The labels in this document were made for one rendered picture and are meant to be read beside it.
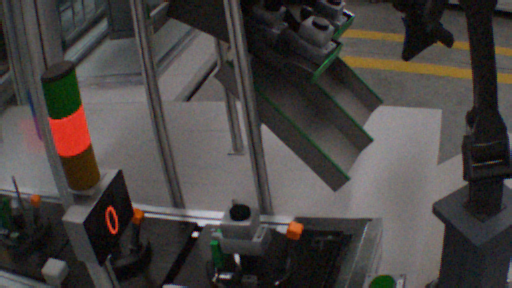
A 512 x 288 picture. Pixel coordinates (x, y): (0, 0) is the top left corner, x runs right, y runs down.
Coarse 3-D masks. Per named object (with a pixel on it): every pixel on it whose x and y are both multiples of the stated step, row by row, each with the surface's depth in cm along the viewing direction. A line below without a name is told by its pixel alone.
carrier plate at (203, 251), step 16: (208, 224) 121; (208, 240) 117; (304, 240) 113; (336, 240) 112; (192, 256) 114; (208, 256) 113; (304, 256) 110; (320, 256) 109; (336, 256) 110; (192, 272) 110; (304, 272) 106; (320, 272) 105
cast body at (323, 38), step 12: (312, 24) 113; (324, 24) 113; (288, 36) 118; (300, 36) 114; (312, 36) 113; (324, 36) 112; (300, 48) 116; (312, 48) 114; (324, 48) 114; (312, 60) 116; (324, 60) 115
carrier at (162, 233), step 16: (144, 224) 123; (160, 224) 123; (176, 224) 122; (192, 224) 122; (128, 240) 116; (144, 240) 115; (160, 240) 118; (176, 240) 118; (192, 240) 120; (112, 256) 112; (128, 256) 112; (144, 256) 113; (160, 256) 114; (176, 256) 114; (128, 272) 111; (144, 272) 111; (160, 272) 110
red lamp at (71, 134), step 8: (80, 112) 77; (56, 120) 75; (64, 120) 75; (72, 120) 76; (80, 120) 77; (56, 128) 76; (64, 128) 76; (72, 128) 76; (80, 128) 77; (56, 136) 77; (64, 136) 76; (72, 136) 76; (80, 136) 77; (88, 136) 79; (56, 144) 78; (64, 144) 77; (72, 144) 77; (80, 144) 77; (88, 144) 79; (64, 152) 77; (72, 152) 77; (80, 152) 78
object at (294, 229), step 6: (294, 222) 101; (276, 228) 101; (282, 228) 102; (288, 228) 100; (294, 228) 100; (300, 228) 100; (282, 234) 101; (288, 234) 100; (294, 234) 100; (288, 240) 101; (294, 240) 101; (288, 246) 102; (282, 252) 103; (288, 252) 103; (282, 258) 104
